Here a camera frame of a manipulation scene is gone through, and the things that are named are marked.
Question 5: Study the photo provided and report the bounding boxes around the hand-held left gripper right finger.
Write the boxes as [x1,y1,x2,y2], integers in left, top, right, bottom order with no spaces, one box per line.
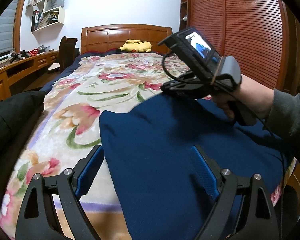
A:
[191,145,282,240]

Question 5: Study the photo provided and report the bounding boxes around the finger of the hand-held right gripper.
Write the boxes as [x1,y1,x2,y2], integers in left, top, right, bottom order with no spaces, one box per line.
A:
[160,79,192,97]

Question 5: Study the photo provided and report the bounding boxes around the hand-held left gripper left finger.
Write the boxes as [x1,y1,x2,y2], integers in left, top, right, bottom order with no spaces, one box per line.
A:
[15,144,105,240]

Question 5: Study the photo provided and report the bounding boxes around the blue suit jacket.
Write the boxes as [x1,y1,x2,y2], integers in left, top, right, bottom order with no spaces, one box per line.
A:
[99,94,294,240]

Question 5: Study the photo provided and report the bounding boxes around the person's right hand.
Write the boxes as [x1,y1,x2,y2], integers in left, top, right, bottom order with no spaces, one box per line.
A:
[212,74,275,121]

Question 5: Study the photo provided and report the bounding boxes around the yellow plush toy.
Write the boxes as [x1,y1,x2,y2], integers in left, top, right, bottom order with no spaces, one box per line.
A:
[116,39,152,53]

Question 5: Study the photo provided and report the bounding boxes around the wooden slatted wardrobe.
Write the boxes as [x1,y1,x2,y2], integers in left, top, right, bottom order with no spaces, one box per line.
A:
[179,0,298,93]

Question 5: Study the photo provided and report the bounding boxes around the floral blanket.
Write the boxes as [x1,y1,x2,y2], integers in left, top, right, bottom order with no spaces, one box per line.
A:
[0,54,290,240]

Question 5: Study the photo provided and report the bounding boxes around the wooden headboard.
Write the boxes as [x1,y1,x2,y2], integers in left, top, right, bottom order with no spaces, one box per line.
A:
[80,24,173,54]

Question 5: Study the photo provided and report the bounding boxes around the black cloth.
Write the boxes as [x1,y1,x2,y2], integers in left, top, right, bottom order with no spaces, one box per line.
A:
[0,90,47,210]

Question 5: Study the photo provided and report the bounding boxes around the black chair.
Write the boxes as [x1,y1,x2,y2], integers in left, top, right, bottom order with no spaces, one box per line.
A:
[47,36,80,73]

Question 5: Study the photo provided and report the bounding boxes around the wooden desk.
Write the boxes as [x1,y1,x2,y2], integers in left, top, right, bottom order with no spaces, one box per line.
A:
[0,50,60,107]

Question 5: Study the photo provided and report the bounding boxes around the window with grey blind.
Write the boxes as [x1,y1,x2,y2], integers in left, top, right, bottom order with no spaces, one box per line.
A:
[0,0,30,62]

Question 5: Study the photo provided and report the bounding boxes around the white wall shelf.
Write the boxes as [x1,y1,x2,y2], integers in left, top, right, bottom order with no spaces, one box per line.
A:
[26,0,69,32]

